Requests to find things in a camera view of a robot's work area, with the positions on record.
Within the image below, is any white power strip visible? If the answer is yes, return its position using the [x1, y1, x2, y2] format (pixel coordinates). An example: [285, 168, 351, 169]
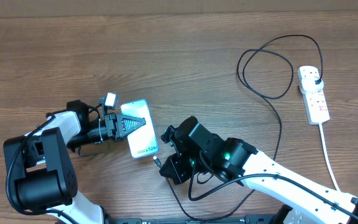
[298, 65, 330, 125]

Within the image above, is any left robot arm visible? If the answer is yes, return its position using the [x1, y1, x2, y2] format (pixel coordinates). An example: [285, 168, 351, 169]
[3, 100, 146, 223]

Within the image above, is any white power strip cord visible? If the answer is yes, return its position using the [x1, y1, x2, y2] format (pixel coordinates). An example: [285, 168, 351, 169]
[318, 123, 341, 192]

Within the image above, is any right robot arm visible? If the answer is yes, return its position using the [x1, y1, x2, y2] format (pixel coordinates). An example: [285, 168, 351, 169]
[160, 116, 358, 223]

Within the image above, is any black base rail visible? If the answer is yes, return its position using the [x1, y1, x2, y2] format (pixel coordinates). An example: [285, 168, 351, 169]
[107, 214, 275, 224]

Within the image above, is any black USB charging cable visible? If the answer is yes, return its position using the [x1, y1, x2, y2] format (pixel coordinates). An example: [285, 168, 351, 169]
[152, 34, 324, 222]

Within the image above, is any blue Galaxy smartphone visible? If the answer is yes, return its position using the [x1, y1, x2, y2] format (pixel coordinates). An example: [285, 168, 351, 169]
[121, 99, 159, 159]

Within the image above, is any white charger plug adapter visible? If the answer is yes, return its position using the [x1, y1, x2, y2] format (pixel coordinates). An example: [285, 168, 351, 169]
[300, 77, 324, 94]

